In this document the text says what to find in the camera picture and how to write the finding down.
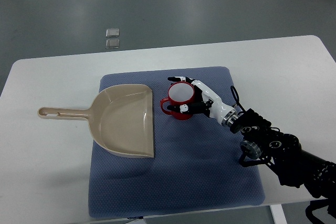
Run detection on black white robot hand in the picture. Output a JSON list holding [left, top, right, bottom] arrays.
[[167, 77, 238, 126]]

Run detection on red cup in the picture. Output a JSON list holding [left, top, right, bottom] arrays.
[[160, 81, 195, 121]]

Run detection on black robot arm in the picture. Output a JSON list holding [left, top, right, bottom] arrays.
[[226, 108, 335, 223]]

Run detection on beige plastic dustpan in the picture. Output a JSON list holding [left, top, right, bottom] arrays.
[[38, 84, 154, 158]]

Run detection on blue grey mat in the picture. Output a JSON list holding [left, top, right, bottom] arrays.
[[88, 67, 265, 218]]

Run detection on white table leg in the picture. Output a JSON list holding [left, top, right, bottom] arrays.
[[270, 204, 287, 224]]

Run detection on lower metal floor plate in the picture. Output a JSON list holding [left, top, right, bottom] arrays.
[[106, 38, 120, 49]]

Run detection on metal floor plate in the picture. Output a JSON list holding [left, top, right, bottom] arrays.
[[106, 38, 120, 49], [106, 28, 120, 38]]

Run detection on upper metal floor plate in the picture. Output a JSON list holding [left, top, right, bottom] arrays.
[[106, 28, 120, 38]]

